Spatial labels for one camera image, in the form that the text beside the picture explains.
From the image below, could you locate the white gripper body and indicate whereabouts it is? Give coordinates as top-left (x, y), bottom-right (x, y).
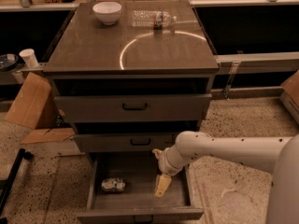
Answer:
top-left (158, 146), bottom-right (187, 175)

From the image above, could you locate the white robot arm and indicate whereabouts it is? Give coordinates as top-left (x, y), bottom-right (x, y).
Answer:
top-left (153, 131), bottom-right (299, 224)

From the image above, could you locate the top grey drawer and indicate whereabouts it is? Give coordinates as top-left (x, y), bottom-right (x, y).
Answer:
top-left (54, 94), bottom-right (211, 123)

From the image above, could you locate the middle grey drawer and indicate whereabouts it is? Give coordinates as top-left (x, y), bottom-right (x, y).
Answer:
top-left (75, 133), bottom-right (178, 153)

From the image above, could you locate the grey drawer cabinet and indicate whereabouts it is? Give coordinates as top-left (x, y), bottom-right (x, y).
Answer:
top-left (42, 0), bottom-right (221, 161)

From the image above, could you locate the flat cardboard piece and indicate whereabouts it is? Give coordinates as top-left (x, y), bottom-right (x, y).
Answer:
top-left (21, 128), bottom-right (75, 145)

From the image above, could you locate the leaning cardboard box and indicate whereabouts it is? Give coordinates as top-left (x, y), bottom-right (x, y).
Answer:
top-left (5, 73), bottom-right (58, 129)

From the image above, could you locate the cardboard box at right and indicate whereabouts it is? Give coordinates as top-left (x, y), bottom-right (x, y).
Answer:
top-left (279, 70), bottom-right (299, 124)

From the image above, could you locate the clear plastic water bottle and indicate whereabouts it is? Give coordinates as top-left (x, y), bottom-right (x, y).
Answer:
top-left (132, 10), bottom-right (177, 30)

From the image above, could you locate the white ceramic bowl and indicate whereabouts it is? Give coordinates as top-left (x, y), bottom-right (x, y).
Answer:
top-left (93, 2), bottom-right (122, 25)

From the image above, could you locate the white paper cup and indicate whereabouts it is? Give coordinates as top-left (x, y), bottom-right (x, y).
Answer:
top-left (19, 49), bottom-right (39, 68)

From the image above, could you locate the dark round lid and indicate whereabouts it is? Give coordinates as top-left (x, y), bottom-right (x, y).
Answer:
top-left (0, 53), bottom-right (19, 72)

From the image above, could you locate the metal shelf rail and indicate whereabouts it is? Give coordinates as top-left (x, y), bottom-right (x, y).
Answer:
top-left (214, 51), bottom-right (299, 75)

